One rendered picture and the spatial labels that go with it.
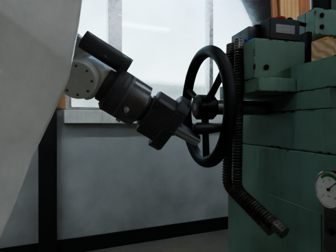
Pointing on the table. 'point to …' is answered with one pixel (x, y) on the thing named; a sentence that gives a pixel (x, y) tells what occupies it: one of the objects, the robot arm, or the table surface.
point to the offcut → (323, 49)
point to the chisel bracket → (319, 23)
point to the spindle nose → (320, 4)
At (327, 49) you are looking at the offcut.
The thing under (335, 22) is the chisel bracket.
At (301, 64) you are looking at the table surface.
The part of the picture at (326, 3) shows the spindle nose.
